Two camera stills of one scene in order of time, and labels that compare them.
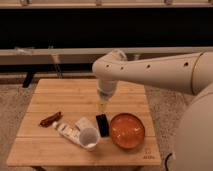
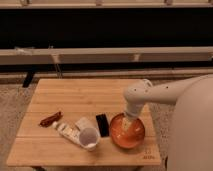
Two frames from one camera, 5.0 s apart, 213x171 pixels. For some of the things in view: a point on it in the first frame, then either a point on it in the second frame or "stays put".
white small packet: [84, 123] stays put
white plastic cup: [89, 138] stays put
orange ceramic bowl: [127, 130] stays put
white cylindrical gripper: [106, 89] -> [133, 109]
